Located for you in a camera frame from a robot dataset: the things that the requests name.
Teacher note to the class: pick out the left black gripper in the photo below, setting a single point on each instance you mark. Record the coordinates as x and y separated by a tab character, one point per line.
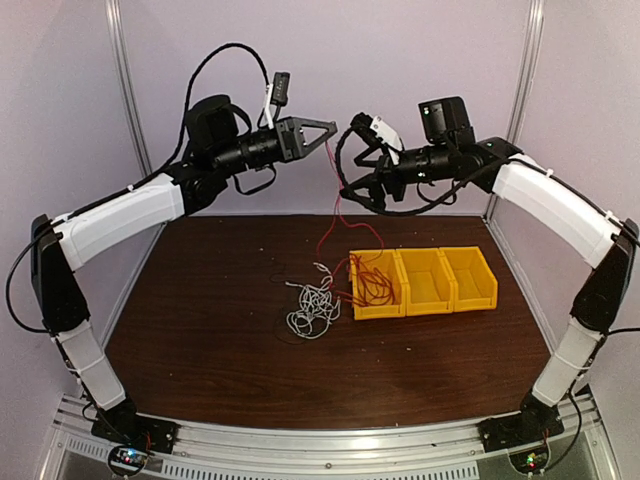
289	134

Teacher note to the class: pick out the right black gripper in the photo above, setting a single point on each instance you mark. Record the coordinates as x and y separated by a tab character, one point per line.
386	171

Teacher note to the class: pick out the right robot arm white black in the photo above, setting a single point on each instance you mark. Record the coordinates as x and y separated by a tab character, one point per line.
452	152

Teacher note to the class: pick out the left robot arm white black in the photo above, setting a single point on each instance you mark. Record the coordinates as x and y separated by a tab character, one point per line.
216	152

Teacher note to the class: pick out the left yellow bin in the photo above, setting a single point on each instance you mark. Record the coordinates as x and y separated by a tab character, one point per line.
377	283

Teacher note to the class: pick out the yellow bin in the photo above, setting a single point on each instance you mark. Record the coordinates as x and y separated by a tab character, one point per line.
377	283
429	282
476	287

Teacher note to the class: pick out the middle yellow bin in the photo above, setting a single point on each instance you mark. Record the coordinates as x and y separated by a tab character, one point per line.
429	282

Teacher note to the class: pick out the right yellow bin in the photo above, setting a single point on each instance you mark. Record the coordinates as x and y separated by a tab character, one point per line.
476	287

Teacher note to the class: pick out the right circuit board with leds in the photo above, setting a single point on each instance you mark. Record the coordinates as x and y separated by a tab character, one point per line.
529	461

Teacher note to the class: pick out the circuit board with leds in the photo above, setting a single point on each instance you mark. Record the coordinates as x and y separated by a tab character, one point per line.
529	461
125	460

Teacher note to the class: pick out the left circuit board with leds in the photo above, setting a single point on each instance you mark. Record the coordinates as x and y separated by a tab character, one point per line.
125	460

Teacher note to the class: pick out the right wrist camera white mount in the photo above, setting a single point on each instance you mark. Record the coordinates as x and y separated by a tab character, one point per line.
376	133

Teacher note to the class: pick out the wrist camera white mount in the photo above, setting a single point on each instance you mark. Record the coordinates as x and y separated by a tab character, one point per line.
276	97
376	133

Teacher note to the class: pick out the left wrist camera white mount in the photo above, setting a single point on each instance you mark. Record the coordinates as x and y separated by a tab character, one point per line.
276	97

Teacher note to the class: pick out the right aluminium frame post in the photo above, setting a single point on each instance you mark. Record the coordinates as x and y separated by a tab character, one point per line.
534	28

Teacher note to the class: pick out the aluminium frame post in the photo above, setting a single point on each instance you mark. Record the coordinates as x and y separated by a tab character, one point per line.
534	28
126	84

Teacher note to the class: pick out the left aluminium frame post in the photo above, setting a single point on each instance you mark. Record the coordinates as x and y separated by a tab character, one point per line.
126	84

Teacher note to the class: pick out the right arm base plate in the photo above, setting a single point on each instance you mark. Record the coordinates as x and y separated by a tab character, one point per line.
518	429

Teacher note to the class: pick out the front aluminium rail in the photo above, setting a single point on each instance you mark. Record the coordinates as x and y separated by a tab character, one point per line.
450	450

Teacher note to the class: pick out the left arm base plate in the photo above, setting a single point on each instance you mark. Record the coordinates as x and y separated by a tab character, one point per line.
143	433

